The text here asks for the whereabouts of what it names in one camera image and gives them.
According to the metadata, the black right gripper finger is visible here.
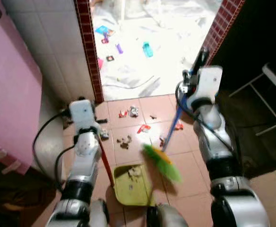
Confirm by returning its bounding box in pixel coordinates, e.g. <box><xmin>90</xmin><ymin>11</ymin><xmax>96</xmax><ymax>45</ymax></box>
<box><xmin>195</xmin><ymin>47</ymin><xmax>209</xmax><ymax>72</ymax></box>

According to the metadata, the green broom with blue handle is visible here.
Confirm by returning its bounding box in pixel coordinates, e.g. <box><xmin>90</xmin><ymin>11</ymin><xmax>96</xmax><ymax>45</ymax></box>
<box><xmin>142</xmin><ymin>69</ymin><xmax>197</xmax><ymax>185</ymax></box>

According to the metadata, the yellow dustpan with red handle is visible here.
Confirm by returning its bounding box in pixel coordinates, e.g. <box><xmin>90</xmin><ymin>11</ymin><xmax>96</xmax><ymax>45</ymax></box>
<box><xmin>96</xmin><ymin>135</ymin><xmax>156</xmax><ymax>207</ymax></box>

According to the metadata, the brown debris pile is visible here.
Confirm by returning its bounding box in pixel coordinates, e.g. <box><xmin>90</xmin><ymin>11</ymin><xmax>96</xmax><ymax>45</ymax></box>
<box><xmin>117</xmin><ymin>136</ymin><xmax>133</xmax><ymax>150</ymax></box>

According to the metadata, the slanted red tile door jamb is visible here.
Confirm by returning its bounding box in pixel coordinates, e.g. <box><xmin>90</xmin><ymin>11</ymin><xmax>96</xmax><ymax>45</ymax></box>
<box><xmin>205</xmin><ymin>0</ymin><xmax>246</xmax><ymax>64</ymax></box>

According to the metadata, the red and white wrapper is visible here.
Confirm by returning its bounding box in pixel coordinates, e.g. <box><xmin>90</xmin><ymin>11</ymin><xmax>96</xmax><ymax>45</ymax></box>
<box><xmin>137</xmin><ymin>124</ymin><xmax>151</xmax><ymax>134</ymax></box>

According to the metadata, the teal bottle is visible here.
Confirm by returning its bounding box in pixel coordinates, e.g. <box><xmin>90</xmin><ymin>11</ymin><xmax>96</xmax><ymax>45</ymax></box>
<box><xmin>142</xmin><ymin>42</ymin><xmax>154</xmax><ymax>58</ymax></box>

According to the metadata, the wide red tile door jamb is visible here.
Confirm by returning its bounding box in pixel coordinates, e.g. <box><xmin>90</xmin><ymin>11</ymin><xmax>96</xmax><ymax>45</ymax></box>
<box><xmin>74</xmin><ymin>0</ymin><xmax>104</xmax><ymax>104</ymax></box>

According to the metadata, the white metal rack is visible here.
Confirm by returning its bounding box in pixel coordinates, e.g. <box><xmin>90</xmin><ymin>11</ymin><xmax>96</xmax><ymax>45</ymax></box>
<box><xmin>229</xmin><ymin>56</ymin><xmax>276</xmax><ymax>138</ymax></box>

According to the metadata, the blue snack package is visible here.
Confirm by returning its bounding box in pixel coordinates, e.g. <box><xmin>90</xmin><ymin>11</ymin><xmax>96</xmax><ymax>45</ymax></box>
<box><xmin>95</xmin><ymin>25</ymin><xmax>116</xmax><ymax>38</ymax></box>

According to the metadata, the silver left robot leg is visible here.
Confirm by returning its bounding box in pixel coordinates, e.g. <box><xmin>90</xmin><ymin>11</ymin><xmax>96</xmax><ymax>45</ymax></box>
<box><xmin>88</xmin><ymin>199</ymin><xmax>111</xmax><ymax>227</ymax></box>

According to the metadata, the silver robot leg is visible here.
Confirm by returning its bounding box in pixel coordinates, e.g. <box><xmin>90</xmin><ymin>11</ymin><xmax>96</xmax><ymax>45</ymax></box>
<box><xmin>88</xmin><ymin>199</ymin><xmax>111</xmax><ymax>227</ymax></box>
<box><xmin>146</xmin><ymin>203</ymin><xmax>190</xmax><ymax>227</ymax></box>

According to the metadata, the pink cabinet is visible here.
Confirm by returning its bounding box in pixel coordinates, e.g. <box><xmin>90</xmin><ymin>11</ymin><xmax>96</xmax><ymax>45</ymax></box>
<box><xmin>0</xmin><ymin>0</ymin><xmax>44</xmax><ymax>175</ymax></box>

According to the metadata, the silver right robot leg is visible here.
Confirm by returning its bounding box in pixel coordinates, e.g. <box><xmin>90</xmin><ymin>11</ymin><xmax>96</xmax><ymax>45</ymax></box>
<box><xmin>146</xmin><ymin>203</ymin><xmax>190</xmax><ymax>227</ymax></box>

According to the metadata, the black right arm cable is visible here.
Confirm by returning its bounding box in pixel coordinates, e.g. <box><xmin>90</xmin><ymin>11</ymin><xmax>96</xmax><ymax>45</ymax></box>
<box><xmin>176</xmin><ymin>81</ymin><xmax>238</xmax><ymax>157</ymax></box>

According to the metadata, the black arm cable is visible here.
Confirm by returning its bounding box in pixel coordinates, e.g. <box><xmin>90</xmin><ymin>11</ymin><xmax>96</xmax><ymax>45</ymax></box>
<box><xmin>176</xmin><ymin>81</ymin><xmax>238</xmax><ymax>157</ymax></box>
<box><xmin>32</xmin><ymin>110</ymin><xmax>77</xmax><ymax>192</ymax></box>

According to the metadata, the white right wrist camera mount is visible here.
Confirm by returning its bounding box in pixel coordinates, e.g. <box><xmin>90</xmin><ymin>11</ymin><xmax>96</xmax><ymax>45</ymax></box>
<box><xmin>187</xmin><ymin>66</ymin><xmax>223</xmax><ymax>110</ymax></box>

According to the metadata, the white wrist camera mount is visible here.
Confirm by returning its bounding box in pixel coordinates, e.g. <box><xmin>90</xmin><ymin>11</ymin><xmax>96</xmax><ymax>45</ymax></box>
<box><xmin>187</xmin><ymin>66</ymin><xmax>223</xmax><ymax>110</ymax></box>
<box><xmin>69</xmin><ymin>98</ymin><xmax>99</xmax><ymax>134</ymax></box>

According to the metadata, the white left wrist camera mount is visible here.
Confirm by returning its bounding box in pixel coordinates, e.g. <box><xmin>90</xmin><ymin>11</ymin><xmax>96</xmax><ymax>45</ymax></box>
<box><xmin>69</xmin><ymin>98</ymin><xmax>99</xmax><ymax>134</ymax></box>

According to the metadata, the thin dark floor cable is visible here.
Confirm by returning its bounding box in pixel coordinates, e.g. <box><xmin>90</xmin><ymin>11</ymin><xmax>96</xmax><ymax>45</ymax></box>
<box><xmin>102</xmin><ymin>75</ymin><xmax>155</xmax><ymax>90</ymax></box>

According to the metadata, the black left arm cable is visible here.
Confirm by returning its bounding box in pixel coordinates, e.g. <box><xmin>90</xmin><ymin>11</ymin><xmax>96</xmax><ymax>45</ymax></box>
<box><xmin>32</xmin><ymin>110</ymin><xmax>77</xmax><ymax>192</ymax></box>

